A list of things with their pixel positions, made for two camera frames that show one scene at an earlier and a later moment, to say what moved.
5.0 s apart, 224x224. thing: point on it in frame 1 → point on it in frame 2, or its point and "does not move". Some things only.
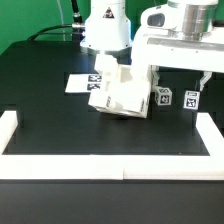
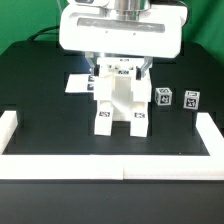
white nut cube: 191,100 does not move
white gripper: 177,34 → 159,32
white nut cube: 163,96 does not move
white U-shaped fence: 114,166 does not move
